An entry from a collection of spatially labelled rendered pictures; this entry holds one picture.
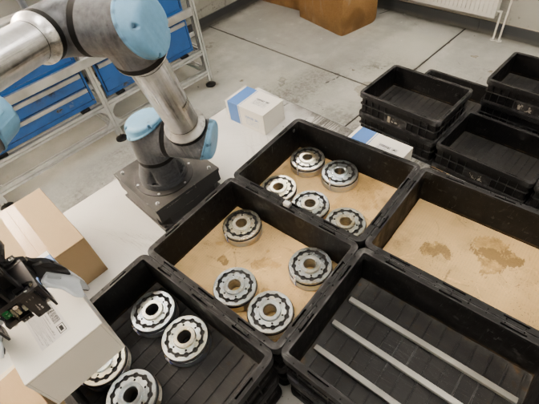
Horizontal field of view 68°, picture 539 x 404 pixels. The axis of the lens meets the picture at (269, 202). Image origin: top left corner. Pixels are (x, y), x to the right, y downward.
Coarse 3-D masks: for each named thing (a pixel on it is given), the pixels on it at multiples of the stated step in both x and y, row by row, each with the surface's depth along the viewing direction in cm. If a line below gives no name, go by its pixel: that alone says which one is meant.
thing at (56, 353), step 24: (48, 288) 64; (48, 312) 61; (72, 312) 60; (96, 312) 64; (24, 336) 58; (48, 336) 58; (72, 336) 58; (96, 336) 59; (24, 360) 56; (48, 360) 55; (72, 360) 58; (96, 360) 62; (24, 384) 54; (48, 384) 57; (72, 384) 60
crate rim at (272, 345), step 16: (256, 192) 103; (192, 208) 100; (288, 208) 96; (176, 224) 97; (320, 224) 92; (160, 240) 94; (352, 240) 88; (352, 256) 85; (176, 272) 88; (336, 272) 83; (192, 288) 85; (320, 288) 81; (224, 304) 81; (240, 320) 80; (256, 336) 76; (288, 336) 75; (272, 352) 75
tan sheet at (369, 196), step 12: (288, 168) 120; (300, 180) 116; (312, 180) 116; (360, 180) 114; (372, 180) 113; (324, 192) 112; (336, 192) 112; (348, 192) 111; (360, 192) 110; (372, 192) 110; (384, 192) 109; (336, 204) 109; (348, 204) 108; (360, 204) 108; (372, 204) 107; (384, 204) 107; (372, 216) 104
